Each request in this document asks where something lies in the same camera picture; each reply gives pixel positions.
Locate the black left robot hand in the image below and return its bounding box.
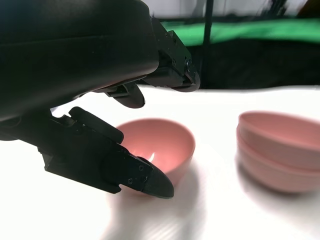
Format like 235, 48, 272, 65
0, 0, 202, 200

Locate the black stand pole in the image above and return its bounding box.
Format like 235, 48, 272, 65
201, 0, 215, 85

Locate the green cloth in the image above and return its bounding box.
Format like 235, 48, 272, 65
159, 16, 320, 47

